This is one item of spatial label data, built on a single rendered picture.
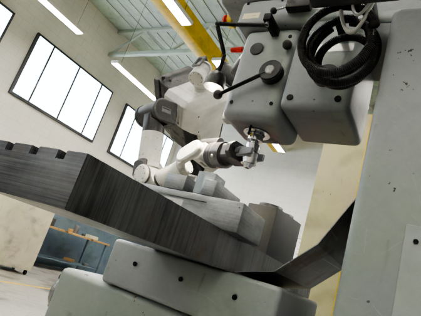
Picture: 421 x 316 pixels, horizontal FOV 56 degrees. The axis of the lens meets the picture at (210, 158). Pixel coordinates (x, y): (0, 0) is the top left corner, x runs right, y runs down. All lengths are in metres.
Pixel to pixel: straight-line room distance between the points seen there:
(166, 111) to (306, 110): 0.68
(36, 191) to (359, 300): 0.58
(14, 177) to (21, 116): 8.86
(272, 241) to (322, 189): 1.61
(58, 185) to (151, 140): 1.01
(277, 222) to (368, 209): 0.62
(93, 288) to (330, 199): 2.08
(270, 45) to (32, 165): 0.86
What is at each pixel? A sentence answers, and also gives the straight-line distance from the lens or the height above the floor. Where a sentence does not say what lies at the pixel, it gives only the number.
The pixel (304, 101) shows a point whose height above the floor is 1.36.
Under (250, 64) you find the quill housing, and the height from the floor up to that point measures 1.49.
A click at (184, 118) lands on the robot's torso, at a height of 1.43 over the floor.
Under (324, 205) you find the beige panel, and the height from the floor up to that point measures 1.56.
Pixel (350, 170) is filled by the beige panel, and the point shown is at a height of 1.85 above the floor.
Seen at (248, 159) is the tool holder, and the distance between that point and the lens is 1.19.
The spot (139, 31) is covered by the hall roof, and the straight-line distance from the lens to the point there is 10.82.
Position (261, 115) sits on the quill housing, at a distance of 1.15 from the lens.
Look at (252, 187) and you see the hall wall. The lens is 11.49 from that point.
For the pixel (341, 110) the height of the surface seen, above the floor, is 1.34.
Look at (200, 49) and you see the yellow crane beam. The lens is 7.76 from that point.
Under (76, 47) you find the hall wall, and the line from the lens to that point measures 10.42.
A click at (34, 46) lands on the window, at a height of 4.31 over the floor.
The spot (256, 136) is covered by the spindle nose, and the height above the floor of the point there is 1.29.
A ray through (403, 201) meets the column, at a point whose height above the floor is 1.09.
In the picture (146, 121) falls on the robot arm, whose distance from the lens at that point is 1.60.
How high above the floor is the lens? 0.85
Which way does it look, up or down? 16 degrees up
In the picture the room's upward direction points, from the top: 18 degrees clockwise
